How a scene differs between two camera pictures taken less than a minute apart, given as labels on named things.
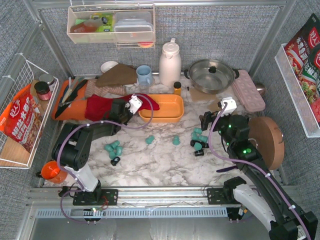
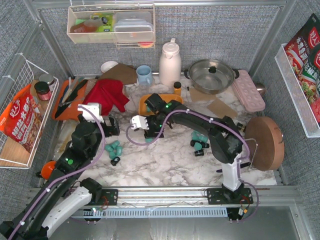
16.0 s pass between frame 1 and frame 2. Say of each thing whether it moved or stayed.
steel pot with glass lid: stayed
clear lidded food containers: stayed
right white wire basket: stayed
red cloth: moved
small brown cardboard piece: stayed
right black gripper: moved
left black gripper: moved
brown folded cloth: stayed
